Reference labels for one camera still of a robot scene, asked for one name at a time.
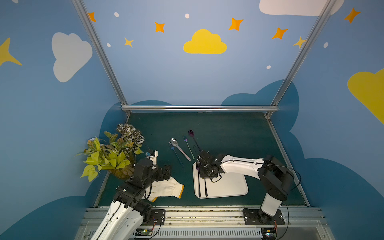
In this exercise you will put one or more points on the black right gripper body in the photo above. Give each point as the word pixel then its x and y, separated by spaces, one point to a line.
pixel 202 156

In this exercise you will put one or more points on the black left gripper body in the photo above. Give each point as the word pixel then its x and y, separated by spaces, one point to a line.
pixel 165 173

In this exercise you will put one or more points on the purple metal spoon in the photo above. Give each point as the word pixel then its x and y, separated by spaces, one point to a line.
pixel 206 189
pixel 192 135

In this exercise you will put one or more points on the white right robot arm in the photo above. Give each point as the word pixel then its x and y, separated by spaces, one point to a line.
pixel 276 178

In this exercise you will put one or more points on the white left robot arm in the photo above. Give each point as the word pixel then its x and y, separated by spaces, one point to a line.
pixel 128 210

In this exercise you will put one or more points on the blue metal fork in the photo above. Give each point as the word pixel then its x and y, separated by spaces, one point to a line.
pixel 173 149

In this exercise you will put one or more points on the white work glove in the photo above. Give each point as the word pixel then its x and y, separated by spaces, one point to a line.
pixel 165 188

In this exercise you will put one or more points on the white plastic tray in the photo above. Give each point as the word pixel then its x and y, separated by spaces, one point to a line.
pixel 230 185

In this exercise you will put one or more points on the green potted plant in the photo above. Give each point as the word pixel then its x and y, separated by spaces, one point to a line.
pixel 117 155

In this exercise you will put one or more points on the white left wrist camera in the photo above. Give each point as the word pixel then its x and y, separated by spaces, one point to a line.
pixel 152 156

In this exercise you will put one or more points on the silver spoon pink handle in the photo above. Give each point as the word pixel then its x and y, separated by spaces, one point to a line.
pixel 174 143

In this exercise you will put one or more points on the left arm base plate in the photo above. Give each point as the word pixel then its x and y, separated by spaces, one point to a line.
pixel 155 217

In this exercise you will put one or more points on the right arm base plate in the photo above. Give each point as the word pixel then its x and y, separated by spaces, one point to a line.
pixel 258 217

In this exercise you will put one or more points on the horizontal aluminium frame rail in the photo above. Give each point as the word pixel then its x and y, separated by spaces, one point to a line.
pixel 149 108

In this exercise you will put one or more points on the left aluminium frame post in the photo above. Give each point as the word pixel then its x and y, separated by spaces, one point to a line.
pixel 91 31

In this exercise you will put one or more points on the aluminium frame post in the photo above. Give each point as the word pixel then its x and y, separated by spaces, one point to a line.
pixel 91 31
pixel 311 38

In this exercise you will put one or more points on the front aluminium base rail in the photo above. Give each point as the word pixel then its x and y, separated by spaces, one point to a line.
pixel 228 222

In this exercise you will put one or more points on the right aluminium frame post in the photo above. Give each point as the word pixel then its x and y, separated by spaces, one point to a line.
pixel 311 38

